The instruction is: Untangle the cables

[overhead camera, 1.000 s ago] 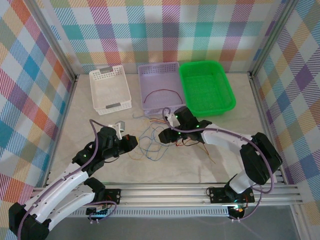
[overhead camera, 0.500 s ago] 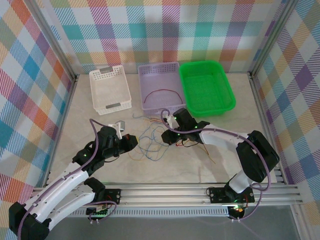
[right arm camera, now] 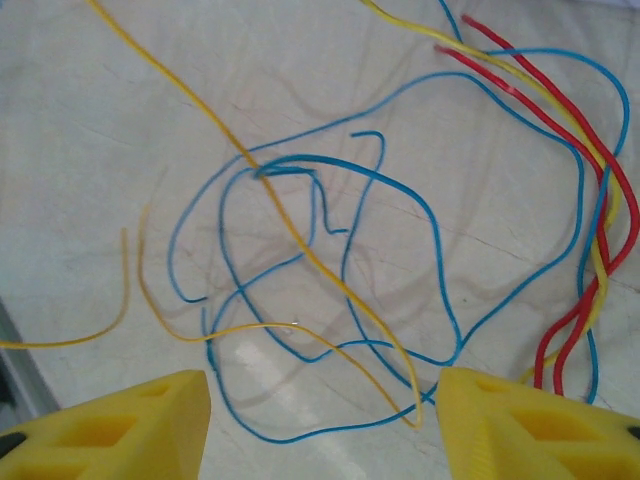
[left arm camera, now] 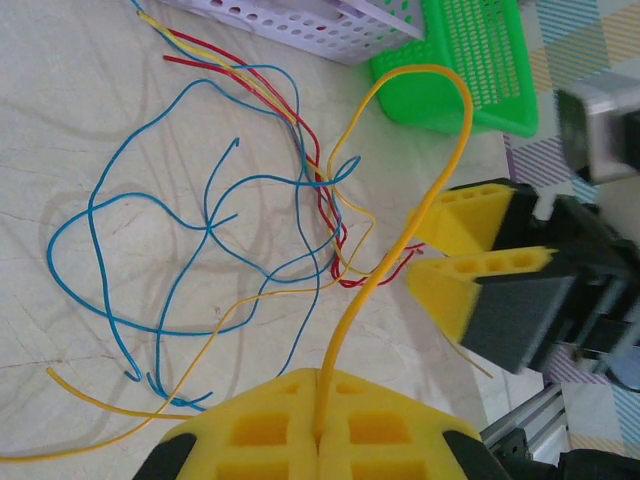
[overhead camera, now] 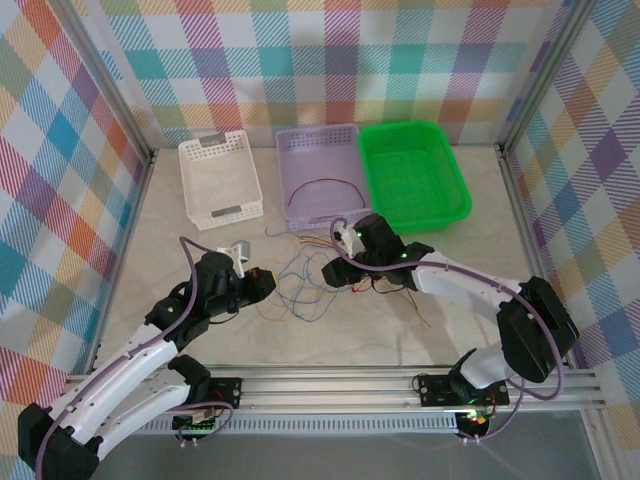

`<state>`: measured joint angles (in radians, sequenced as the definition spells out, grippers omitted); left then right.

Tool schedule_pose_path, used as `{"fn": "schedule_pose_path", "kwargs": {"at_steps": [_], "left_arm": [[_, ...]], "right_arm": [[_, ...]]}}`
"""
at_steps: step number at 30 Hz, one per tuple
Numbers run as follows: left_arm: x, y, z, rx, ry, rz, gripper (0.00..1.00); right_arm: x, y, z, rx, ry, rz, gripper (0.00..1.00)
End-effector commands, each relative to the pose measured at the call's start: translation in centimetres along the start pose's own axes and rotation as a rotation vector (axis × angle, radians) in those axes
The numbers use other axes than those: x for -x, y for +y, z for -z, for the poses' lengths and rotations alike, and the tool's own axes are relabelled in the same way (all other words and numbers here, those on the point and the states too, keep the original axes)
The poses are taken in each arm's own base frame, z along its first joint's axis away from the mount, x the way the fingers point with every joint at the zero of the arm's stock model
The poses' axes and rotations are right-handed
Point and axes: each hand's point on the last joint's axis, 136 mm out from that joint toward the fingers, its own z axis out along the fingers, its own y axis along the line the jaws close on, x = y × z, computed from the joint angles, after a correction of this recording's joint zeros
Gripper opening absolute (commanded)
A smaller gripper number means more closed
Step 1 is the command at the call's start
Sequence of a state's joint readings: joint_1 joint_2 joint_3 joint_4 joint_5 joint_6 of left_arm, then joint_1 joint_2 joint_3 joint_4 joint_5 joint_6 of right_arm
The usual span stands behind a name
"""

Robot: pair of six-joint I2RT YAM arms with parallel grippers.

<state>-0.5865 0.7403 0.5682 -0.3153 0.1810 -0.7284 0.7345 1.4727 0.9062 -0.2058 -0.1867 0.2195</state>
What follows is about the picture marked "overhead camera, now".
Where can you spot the purple perforated plastic basket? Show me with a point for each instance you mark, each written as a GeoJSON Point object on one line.
{"type": "Point", "coordinates": [320, 165]}

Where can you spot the small controller circuit board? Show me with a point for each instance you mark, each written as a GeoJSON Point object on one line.
{"type": "Point", "coordinates": [197, 422]}
{"type": "Point", "coordinates": [475, 416]}

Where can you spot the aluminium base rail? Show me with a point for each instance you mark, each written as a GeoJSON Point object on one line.
{"type": "Point", "coordinates": [325, 392]}

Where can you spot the white perforated plastic basket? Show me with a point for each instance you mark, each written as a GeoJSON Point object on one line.
{"type": "Point", "coordinates": [220, 175]}

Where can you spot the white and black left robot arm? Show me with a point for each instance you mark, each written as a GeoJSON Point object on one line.
{"type": "Point", "coordinates": [125, 365]}

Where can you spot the green plastic mesh basket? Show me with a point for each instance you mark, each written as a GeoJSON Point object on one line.
{"type": "Point", "coordinates": [415, 180]}

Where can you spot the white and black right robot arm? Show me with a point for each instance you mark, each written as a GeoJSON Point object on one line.
{"type": "Point", "coordinates": [460, 287]}

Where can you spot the aluminium frame post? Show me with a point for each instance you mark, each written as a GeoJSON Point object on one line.
{"type": "Point", "coordinates": [105, 77]}
{"type": "Point", "coordinates": [545, 75]}

